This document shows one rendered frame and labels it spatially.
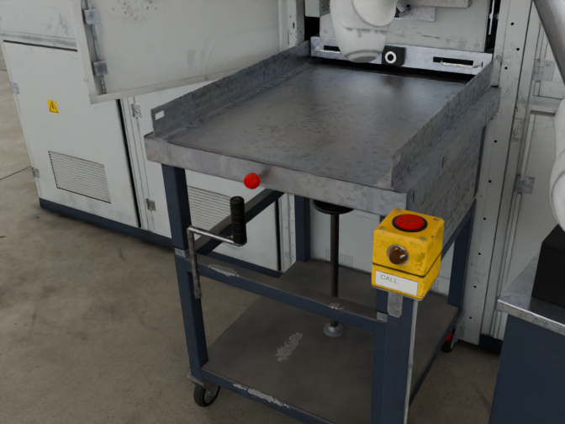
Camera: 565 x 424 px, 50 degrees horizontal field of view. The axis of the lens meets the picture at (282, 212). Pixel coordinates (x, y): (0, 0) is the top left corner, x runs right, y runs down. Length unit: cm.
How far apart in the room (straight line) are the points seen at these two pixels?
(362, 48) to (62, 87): 160
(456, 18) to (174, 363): 132
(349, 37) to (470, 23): 51
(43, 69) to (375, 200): 185
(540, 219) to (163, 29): 115
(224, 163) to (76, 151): 152
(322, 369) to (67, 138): 156
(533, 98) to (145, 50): 103
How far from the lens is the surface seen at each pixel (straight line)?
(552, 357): 105
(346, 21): 131
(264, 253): 226
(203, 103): 149
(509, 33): 167
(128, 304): 231
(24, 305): 245
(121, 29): 171
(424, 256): 85
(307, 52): 191
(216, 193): 226
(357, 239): 204
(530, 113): 170
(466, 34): 174
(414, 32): 178
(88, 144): 265
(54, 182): 295
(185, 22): 177
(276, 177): 121
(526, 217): 180
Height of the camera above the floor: 133
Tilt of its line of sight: 28 degrees down
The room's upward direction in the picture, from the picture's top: 2 degrees counter-clockwise
